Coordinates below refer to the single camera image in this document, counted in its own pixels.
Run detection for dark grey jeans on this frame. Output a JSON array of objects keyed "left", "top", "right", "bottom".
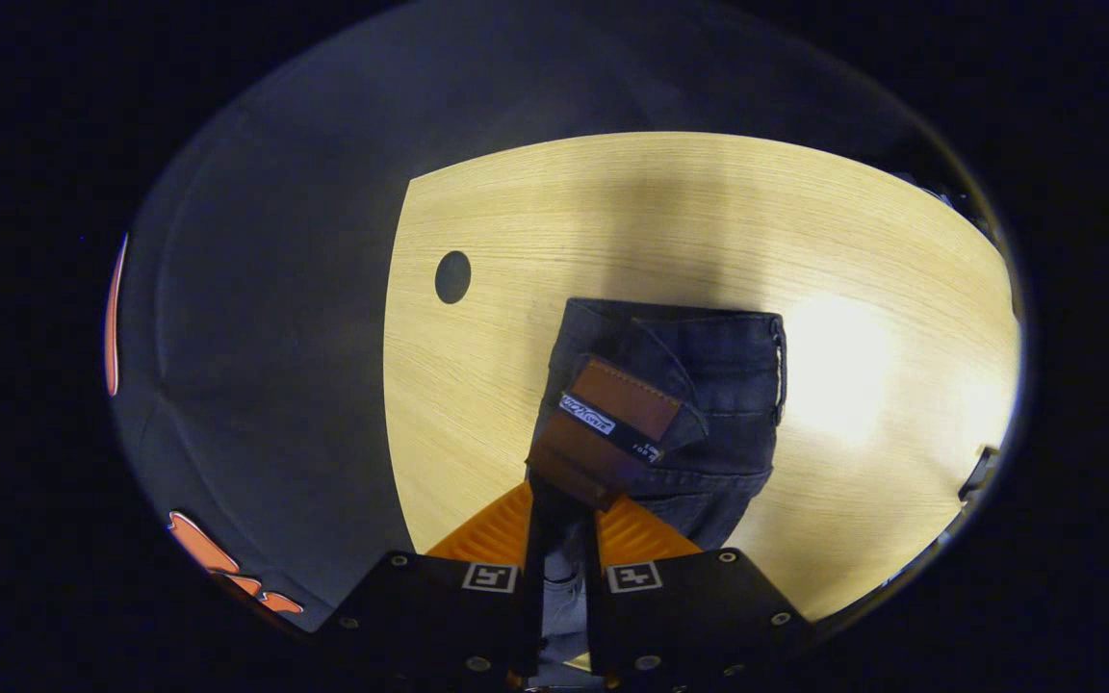
[{"left": 526, "top": 296, "right": 788, "bottom": 677}]

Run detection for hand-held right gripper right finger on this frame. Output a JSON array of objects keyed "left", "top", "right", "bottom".
[{"left": 585, "top": 493, "right": 817, "bottom": 693}]

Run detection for dark grey block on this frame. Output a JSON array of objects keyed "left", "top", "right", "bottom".
[{"left": 957, "top": 446, "right": 1000, "bottom": 503}]

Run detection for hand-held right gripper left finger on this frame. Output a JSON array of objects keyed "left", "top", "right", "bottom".
[{"left": 317, "top": 481, "right": 547, "bottom": 693}]

